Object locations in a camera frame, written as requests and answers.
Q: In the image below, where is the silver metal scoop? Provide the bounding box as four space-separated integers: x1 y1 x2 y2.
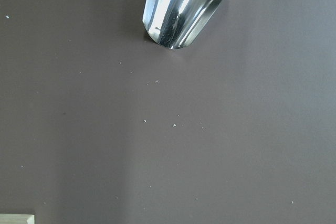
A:
142 0 222 49

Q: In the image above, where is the bamboo cutting board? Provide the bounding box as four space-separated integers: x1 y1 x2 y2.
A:
0 214 35 224

